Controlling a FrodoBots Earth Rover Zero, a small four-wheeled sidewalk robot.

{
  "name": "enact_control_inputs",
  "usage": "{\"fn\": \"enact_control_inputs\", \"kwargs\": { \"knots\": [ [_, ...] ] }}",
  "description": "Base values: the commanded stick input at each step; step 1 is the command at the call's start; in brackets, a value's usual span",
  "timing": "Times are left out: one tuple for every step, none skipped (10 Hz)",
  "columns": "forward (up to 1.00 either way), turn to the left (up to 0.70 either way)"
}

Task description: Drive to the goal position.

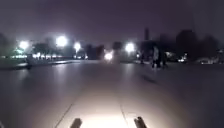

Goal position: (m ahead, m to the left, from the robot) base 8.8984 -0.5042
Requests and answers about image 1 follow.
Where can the grey paved plaza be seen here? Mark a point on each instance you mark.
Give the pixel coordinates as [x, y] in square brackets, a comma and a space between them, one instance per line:
[106, 93]

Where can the low wall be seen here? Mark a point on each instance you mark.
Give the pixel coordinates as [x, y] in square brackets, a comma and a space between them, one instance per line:
[40, 62]

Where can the robot's own part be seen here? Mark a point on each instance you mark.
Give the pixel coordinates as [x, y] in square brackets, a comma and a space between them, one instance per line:
[76, 123]
[140, 123]

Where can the street lamp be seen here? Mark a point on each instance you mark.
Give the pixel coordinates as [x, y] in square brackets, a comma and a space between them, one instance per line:
[77, 46]
[23, 44]
[61, 41]
[130, 47]

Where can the row of dark trees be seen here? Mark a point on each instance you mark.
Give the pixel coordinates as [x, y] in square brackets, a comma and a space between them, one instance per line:
[94, 52]
[186, 43]

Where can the group of people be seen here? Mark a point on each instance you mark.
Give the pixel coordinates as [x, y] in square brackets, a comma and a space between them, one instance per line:
[156, 57]

